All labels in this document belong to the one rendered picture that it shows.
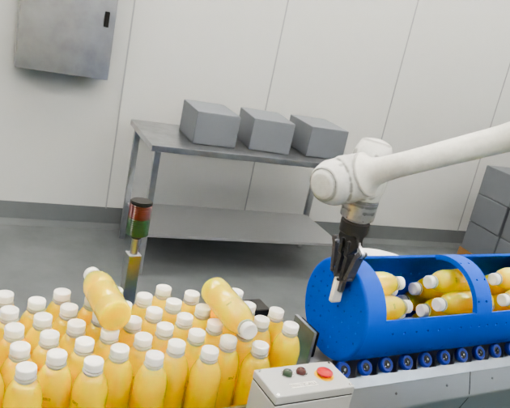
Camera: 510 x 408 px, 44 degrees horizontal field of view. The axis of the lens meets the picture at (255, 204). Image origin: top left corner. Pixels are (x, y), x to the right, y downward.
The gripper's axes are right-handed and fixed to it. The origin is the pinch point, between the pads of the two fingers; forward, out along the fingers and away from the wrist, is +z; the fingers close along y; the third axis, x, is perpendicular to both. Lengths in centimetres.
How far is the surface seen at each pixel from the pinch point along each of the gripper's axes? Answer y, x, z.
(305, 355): 2.0, -6.5, 18.5
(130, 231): -36, -46, -1
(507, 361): 10, 68, 23
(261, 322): 5.0, -25.1, 5.4
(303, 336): -1.0, -6.5, 14.4
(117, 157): -331, 45, 61
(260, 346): 15.4, -31.0, 5.2
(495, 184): -237, 348, 36
